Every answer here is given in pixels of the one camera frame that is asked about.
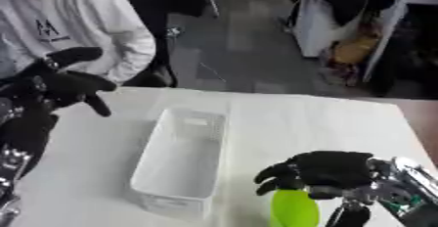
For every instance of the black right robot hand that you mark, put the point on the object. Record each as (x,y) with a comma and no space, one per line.
(333,169)

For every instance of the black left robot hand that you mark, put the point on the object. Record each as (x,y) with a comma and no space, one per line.
(40,87)

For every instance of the lime green oblong object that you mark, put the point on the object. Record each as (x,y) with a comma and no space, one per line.
(293,209)

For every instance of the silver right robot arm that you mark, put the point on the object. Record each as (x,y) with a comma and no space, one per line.
(408,188)

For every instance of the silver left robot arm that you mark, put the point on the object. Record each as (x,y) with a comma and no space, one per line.
(8,172)

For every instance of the white plastic box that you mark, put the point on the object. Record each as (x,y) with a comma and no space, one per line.
(179,162)

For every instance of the person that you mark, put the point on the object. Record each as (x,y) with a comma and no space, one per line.
(62,12)

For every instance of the yellow bag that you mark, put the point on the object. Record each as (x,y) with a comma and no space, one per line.
(356,50)

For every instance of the white cabinet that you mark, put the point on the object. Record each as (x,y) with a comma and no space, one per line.
(316,28)

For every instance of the black chair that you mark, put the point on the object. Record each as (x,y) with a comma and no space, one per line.
(159,2)

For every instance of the white desk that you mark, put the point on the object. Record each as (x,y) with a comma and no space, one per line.
(393,15)

